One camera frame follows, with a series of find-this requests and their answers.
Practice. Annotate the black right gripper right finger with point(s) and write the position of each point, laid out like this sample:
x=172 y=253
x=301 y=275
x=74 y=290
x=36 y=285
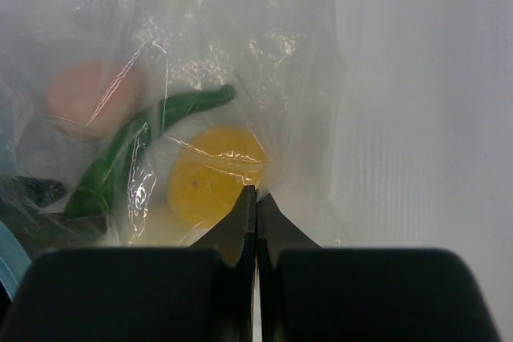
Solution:
x=311 y=293

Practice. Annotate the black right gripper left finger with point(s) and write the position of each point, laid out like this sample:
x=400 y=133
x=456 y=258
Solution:
x=198 y=293

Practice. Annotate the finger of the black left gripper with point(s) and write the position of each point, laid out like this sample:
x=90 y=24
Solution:
x=27 y=211

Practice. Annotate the dark green toy chili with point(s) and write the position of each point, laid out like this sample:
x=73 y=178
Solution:
x=107 y=178

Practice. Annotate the white toy garlic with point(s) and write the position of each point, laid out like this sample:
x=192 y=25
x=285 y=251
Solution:
x=163 y=228

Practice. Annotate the pink toy egg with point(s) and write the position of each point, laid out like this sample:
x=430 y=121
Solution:
x=92 y=99

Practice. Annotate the yellow toy vegetable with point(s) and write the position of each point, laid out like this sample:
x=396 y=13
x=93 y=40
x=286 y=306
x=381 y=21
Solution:
x=210 y=172

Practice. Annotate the clear zip top bag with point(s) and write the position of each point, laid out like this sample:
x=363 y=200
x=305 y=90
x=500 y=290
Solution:
x=281 y=56

